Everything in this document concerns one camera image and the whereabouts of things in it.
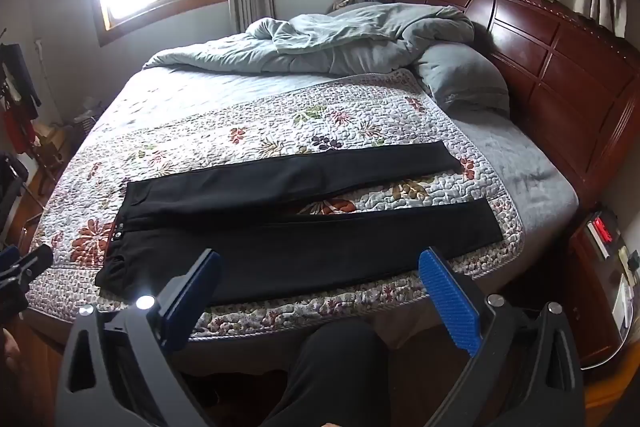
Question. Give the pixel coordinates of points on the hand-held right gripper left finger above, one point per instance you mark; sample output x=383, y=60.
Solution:
x=192, y=302

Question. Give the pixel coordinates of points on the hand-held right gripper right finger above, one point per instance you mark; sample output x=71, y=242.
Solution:
x=450, y=307

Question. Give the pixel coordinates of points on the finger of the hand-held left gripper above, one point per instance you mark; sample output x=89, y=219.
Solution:
x=7, y=255
x=35, y=261

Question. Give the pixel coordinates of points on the black pants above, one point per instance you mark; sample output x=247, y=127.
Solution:
x=300, y=252

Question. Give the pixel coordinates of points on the person's leg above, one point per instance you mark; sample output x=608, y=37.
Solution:
x=330, y=372

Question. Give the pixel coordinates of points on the grey bed sheet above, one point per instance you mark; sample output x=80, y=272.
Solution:
x=525, y=187

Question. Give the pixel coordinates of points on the dark wooden nightstand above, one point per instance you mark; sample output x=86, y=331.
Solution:
x=595, y=297

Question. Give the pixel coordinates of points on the hanging dark clothes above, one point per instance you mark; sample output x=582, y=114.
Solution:
x=17, y=97

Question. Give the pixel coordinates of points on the digital clock with red display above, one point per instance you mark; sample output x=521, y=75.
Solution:
x=602, y=234

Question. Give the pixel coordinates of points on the floral quilted bedspread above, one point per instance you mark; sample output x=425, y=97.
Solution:
x=200, y=132

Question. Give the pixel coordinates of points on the grey pillow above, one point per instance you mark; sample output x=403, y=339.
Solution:
x=465, y=77

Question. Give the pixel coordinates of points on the dark wooden headboard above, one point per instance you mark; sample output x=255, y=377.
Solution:
x=560, y=67

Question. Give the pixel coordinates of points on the grey duvet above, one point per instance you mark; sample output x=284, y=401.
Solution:
x=350, y=37

